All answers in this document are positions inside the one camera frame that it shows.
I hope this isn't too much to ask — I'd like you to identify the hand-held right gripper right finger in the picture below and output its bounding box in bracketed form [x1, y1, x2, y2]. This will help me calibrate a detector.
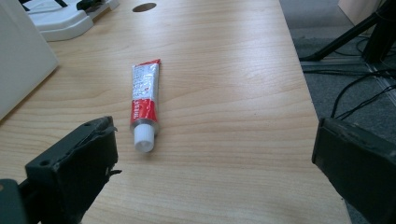
[311, 117, 396, 224]

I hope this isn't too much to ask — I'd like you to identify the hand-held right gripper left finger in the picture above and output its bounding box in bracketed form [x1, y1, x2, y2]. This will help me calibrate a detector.
[24, 116, 122, 224]

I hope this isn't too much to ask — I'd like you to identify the red and silver glue tube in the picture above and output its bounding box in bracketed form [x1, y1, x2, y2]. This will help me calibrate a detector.
[129, 58, 162, 153]

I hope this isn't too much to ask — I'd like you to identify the white box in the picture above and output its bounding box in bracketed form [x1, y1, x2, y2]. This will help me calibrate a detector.
[0, 0, 60, 121]

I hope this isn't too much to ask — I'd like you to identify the black tripod stand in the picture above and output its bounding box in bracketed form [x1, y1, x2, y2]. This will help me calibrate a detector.
[298, 0, 396, 64]

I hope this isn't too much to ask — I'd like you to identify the white plastic device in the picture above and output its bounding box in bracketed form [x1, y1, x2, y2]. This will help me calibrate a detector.
[19, 0, 120, 43]

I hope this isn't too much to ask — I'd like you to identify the light wooden panel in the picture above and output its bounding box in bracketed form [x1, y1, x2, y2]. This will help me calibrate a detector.
[337, 0, 387, 26]

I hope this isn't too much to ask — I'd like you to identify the black cable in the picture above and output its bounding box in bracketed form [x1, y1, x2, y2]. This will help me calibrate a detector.
[303, 66, 396, 120]

